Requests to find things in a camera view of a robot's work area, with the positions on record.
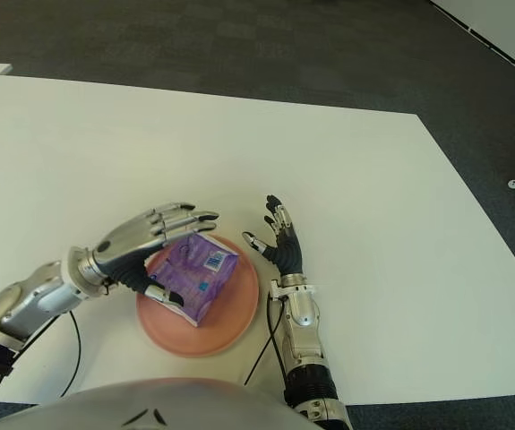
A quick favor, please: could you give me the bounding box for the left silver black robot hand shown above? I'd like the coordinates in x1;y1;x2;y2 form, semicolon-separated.
87;202;221;310

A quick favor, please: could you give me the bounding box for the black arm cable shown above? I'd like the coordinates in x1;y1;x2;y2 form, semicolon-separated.
242;293;292;404
0;308;82;422

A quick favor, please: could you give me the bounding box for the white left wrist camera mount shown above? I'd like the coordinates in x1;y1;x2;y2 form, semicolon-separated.
66;245;115;299

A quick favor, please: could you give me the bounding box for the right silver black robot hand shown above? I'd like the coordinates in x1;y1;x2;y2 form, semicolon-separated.
242;193;305;277

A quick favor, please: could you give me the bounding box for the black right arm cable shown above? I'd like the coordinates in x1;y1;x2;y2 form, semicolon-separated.
242;293;292;404

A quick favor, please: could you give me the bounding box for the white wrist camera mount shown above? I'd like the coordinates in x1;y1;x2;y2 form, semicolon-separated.
66;245;115;299
268;279;319;301

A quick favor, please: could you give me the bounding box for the silver robot torso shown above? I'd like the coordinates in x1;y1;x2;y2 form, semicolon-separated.
0;377;325;430

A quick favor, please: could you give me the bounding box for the purple tissue paper pack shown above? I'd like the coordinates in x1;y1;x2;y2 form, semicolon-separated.
144;231;240;328

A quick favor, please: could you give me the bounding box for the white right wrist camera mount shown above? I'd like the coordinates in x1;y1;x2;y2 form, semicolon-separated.
268;279;319;301

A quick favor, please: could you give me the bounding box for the pink round plate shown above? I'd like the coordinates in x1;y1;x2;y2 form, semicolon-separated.
135;235;261;358

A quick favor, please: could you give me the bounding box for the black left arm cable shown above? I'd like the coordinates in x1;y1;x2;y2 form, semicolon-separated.
0;308;82;422

